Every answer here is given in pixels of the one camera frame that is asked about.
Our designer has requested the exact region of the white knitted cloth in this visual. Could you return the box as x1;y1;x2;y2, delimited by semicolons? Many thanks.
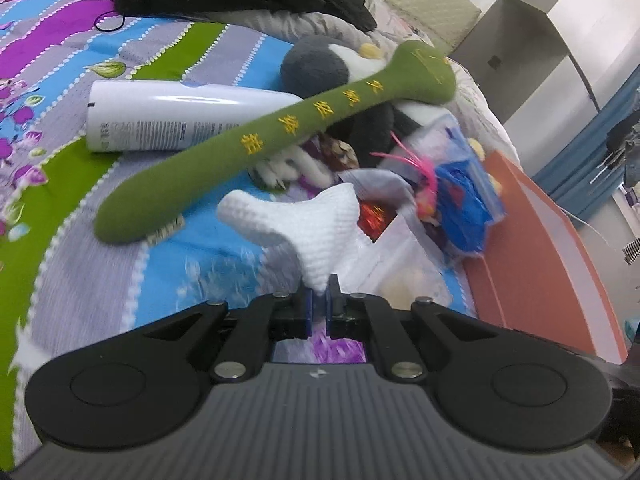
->
216;183;371;295

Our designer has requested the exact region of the blue plastic bag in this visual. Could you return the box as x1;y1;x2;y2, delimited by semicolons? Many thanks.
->
436;158;506;257

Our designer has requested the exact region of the pink ribbon snack packet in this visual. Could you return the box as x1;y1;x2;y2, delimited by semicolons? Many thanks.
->
370;131;438;222

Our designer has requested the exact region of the orange cardboard box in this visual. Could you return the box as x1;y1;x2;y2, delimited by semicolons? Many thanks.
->
463;152;628;364

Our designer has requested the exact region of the colourful striped floral bedsheet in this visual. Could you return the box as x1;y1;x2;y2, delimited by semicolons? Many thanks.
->
1;0;304;469

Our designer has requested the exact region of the white cylindrical bottle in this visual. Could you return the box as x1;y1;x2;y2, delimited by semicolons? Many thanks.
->
86;80;300;153

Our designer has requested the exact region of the long green plush stick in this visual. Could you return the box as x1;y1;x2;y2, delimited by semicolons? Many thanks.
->
93;40;456;245

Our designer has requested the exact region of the grey white penguin plush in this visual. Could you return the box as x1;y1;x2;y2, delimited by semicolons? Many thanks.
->
280;36;457;168

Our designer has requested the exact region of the blue curtain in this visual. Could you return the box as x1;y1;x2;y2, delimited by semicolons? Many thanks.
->
533;70;639;221

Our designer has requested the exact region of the grey quilt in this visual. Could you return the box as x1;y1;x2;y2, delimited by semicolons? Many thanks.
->
192;0;520;164

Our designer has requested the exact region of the grey white wardrobe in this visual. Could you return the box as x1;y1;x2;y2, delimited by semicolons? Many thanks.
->
449;0;640;126

